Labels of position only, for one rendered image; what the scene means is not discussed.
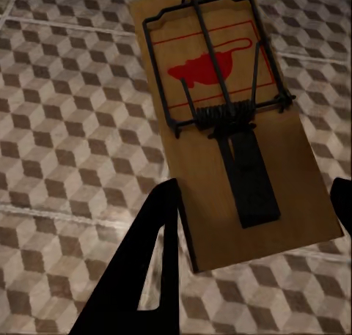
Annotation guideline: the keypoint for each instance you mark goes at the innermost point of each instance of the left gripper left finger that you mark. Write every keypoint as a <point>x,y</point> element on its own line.
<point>112,308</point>

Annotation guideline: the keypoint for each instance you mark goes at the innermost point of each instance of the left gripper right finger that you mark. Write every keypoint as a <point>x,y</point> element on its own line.
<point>341,198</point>

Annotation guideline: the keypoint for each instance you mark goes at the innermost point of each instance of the mousetrap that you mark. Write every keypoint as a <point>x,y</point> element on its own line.
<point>248,183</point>

